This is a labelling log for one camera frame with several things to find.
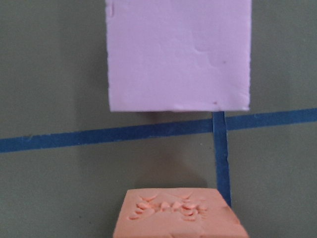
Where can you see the orange foam block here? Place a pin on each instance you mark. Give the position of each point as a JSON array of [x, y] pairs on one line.
[[177, 213]]

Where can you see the pink foam block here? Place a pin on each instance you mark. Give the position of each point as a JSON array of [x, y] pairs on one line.
[[178, 55]]

